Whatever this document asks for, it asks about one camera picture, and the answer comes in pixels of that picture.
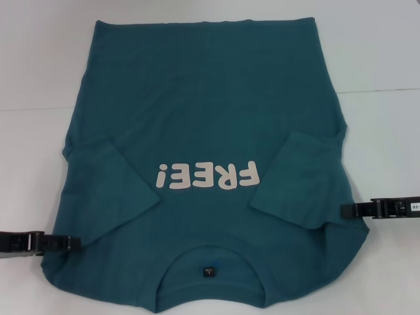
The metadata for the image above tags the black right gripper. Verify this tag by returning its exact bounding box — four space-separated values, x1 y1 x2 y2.
340 196 420 221

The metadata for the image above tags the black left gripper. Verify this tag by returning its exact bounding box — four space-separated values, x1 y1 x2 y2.
0 230 82 261

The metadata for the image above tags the teal t-shirt with FREE print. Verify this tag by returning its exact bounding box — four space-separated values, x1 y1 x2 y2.
41 18 371 300

